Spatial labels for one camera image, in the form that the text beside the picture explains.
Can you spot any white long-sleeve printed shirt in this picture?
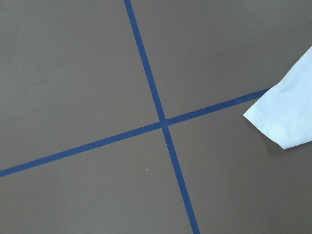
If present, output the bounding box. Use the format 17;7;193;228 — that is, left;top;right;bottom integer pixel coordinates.
243;49;312;150

